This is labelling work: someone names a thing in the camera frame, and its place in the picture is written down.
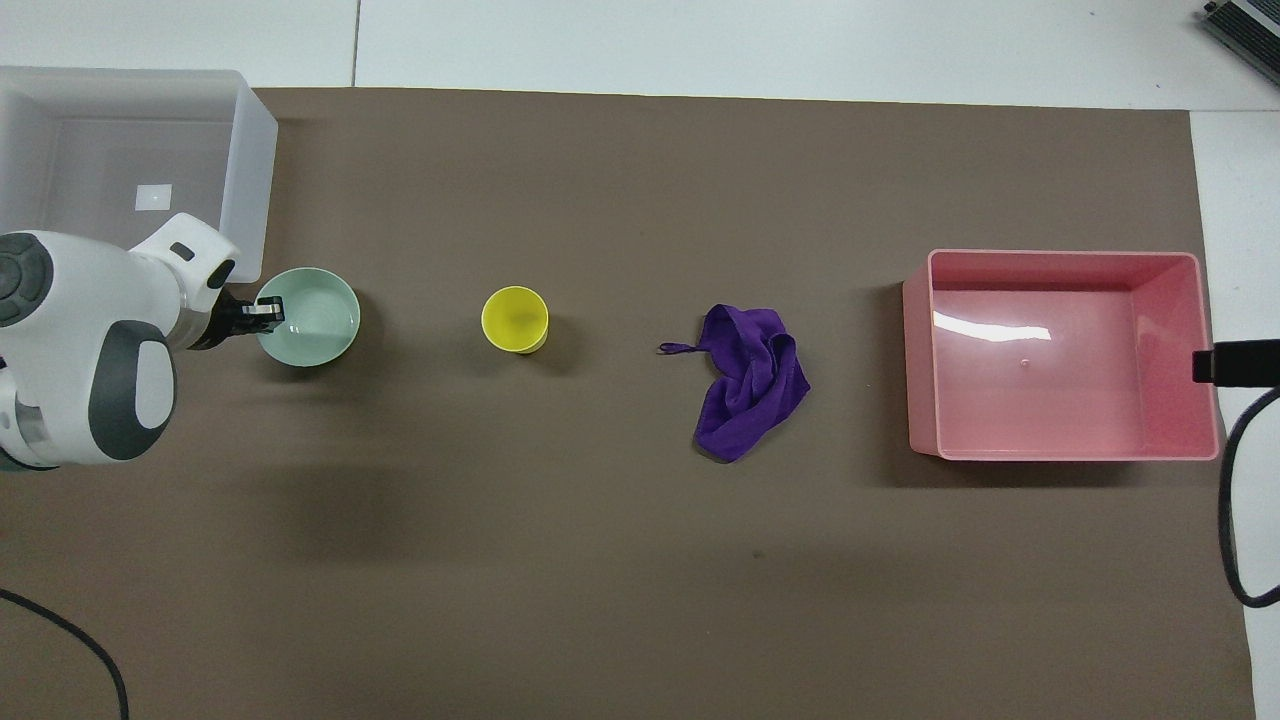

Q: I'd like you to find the yellow cup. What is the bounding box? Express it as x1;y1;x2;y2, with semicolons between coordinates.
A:
481;286;551;356

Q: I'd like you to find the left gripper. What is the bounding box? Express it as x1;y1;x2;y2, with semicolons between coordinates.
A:
187;286;244;352

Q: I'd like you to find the light green bowl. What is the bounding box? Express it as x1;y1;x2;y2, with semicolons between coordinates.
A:
255;267;362;369

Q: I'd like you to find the clear plastic storage box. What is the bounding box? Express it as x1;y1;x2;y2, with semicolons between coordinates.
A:
0;67;280;285

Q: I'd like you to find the black cable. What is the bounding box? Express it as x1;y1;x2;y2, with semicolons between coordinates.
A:
0;588;132;720
1217;385;1280;610

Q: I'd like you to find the grey ribbed device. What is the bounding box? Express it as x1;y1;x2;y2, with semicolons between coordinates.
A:
1200;0;1280;60

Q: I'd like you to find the pink plastic box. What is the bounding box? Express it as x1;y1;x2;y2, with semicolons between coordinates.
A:
902;249;1224;464

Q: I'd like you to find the purple cloth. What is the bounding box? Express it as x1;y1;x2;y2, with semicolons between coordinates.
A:
658;304;812;465

